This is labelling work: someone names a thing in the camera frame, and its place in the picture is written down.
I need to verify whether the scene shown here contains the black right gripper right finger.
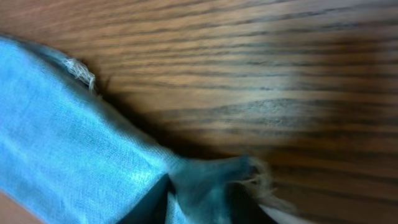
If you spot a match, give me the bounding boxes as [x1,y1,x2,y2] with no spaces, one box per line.
[226,183,277,224]

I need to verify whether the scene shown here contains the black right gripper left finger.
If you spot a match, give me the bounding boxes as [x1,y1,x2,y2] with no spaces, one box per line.
[118,175,170,224]

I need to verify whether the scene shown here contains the blue denim jeans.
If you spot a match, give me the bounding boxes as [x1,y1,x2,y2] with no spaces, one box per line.
[0,35,296,224]

